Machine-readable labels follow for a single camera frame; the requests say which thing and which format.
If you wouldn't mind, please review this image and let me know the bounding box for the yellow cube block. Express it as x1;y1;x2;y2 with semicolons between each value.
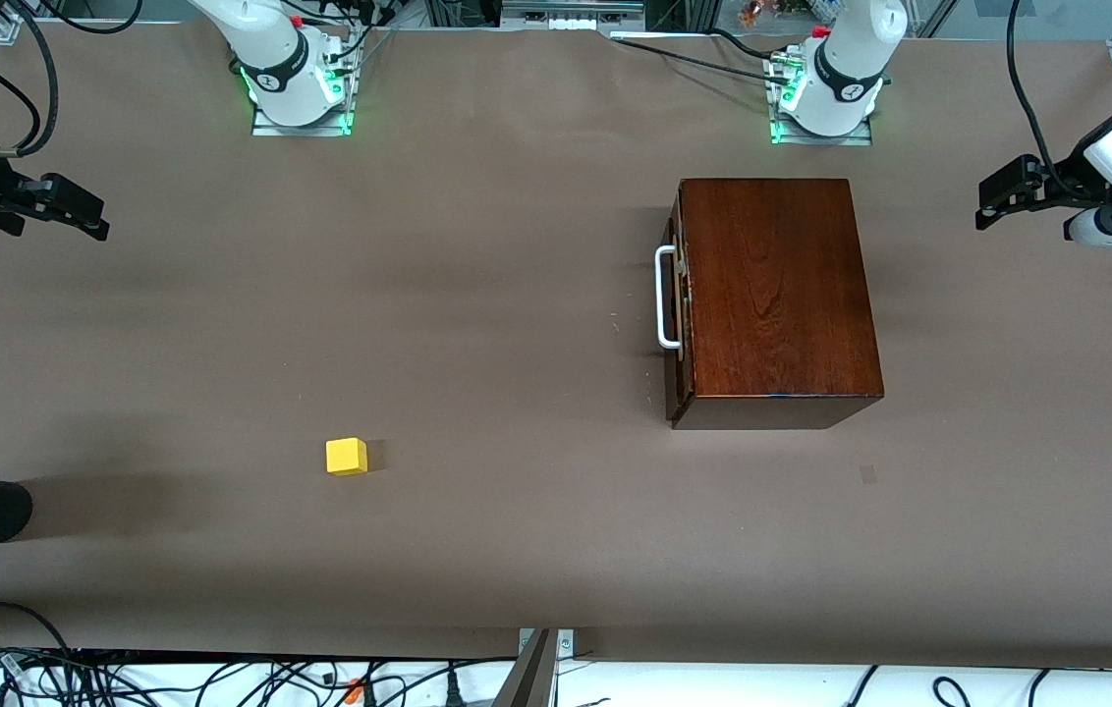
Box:
325;437;369;477

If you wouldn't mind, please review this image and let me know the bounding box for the dark brown wooden cabinet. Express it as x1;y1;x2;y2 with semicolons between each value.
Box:
671;177;886;431

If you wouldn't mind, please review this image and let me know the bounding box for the wooden drawer brown front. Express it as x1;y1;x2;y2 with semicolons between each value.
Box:
664;180;695;425

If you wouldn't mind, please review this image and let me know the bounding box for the silver metal bracket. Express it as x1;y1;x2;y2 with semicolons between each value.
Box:
519;628;577;661

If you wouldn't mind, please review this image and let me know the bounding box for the white metal drawer handle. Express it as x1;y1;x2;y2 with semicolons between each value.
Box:
654;244;687;352

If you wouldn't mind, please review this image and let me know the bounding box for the grey power strip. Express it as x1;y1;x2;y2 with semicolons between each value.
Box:
500;0;647;32

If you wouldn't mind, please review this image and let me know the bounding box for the brown table cover sheet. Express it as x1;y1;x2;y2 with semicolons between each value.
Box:
0;20;1112;671

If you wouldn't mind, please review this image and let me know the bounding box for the dark metal beam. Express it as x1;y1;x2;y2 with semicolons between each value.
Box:
493;628;559;707

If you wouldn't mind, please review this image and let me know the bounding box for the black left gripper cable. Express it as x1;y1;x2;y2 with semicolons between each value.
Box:
1006;0;1068;178

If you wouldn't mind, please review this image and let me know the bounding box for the long black table cable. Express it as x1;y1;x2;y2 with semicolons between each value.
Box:
608;31;798;89

